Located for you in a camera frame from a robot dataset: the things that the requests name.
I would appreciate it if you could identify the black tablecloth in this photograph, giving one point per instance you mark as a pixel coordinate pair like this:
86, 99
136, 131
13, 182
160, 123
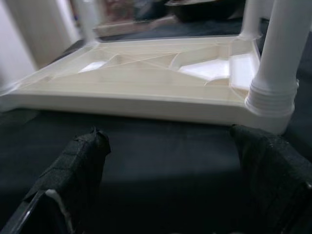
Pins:
158, 158

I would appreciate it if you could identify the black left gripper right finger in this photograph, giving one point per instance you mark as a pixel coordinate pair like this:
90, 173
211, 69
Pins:
280, 182

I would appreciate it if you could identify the white plastic table top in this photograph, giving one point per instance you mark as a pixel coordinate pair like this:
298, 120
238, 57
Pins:
146, 97

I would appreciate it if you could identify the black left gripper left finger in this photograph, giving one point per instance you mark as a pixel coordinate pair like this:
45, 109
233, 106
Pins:
73, 175

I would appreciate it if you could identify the white plastic table leg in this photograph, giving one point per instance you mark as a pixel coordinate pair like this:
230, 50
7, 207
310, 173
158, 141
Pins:
85, 19
280, 61
11, 48
252, 17

